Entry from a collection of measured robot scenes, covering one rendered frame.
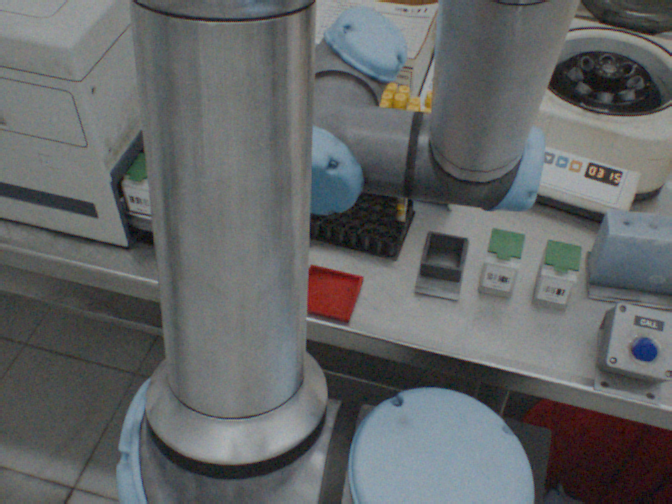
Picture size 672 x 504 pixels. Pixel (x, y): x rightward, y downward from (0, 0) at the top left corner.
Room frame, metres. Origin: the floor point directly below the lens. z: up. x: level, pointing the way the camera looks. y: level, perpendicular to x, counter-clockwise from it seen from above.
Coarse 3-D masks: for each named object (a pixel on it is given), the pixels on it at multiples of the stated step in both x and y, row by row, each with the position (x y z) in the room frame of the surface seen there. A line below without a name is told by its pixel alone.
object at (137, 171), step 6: (138, 156) 0.70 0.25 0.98; (144, 156) 0.70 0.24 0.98; (138, 162) 0.69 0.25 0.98; (144, 162) 0.69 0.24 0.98; (132, 168) 0.68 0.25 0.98; (138, 168) 0.68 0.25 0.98; (144, 168) 0.68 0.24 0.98; (126, 174) 0.67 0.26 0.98; (132, 174) 0.67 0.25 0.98; (138, 174) 0.67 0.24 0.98; (144, 174) 0.67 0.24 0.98; (138, 180) 0.66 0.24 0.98
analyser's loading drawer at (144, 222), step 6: (120, 180) 0.73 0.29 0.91; (120, 186) 0.72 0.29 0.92; (120, 192) 0.71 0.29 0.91; (120, 198) 0.67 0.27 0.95; (126, 204) 0.67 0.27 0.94; (126, 210) 0.67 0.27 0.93; (126, 216) 0.66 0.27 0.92; (132, 216) 0.66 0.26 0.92; (138, 216) 0.66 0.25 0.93; (144, 216) 0.66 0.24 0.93; (132, 222) 0.66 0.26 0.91; (138, 222) 0.66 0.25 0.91; (144, 222) 0.66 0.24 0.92; (150, 222) 0.66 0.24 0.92; (138, 228) 0.66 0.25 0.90; (144, 228) 0.65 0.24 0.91; (150, 228) 0.65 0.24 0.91
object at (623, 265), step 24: (624, 216) 0.63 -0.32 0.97; (648, 216) 0.63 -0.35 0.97; (600, 240) 0.62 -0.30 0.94; (624, 240) 0.60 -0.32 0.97; (648, 240) 0.59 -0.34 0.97; (600, 264) 0.60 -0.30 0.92; (624, 264) 0.60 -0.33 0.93; (648, 264) 0.59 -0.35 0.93; (600, 288) 0.59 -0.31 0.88; (624, 288) 0.59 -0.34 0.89; (648, 288) 0.59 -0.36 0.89
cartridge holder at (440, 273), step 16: (432, 240) 0.65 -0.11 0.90; (448, 240) 0.65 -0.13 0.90; (464, 240) 0.64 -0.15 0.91; (432, 256) 0.64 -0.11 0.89; (448, 256) 0.64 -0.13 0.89; (464, 256) 0.62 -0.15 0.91; (432, 272) 0.60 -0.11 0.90; (448, 272) 0.60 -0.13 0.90; (416, 288) 0.59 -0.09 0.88; (432, 288) 0.59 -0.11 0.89; (448, 288) 0.59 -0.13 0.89
